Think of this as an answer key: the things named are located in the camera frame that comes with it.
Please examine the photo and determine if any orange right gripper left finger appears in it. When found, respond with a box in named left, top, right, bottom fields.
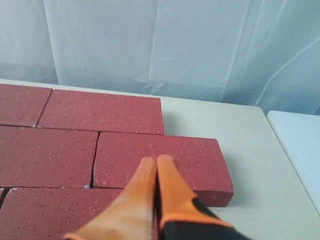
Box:
left=63, top=156, right=157, bottom=240

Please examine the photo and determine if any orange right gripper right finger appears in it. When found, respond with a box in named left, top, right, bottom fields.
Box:
left=157, top=154, right=240, bottom=240

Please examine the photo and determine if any red placed brick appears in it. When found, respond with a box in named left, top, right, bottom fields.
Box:
left=0, top=126, right=98, bottom=189

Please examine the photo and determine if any red brick top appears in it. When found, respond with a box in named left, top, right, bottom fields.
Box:
left=0, top=188, right=7, bottom=208

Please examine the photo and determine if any red brick second row right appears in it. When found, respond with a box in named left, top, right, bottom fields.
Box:
left=93, top=132, right=234, bottom=207

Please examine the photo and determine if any red brick third row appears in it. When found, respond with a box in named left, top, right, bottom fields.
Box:
left=0, top=188, right=121, bottom=240

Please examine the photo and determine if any red brick back right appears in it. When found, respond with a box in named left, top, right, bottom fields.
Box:
left=37, top=89, right=164, bottom=135

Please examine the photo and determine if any red brick back left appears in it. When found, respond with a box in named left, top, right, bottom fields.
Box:
left=0, top=84, right=52, bottom=127

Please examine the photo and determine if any white backdrop sheet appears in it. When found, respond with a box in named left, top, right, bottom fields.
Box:
left=0, top=0, right=320, bottom=115

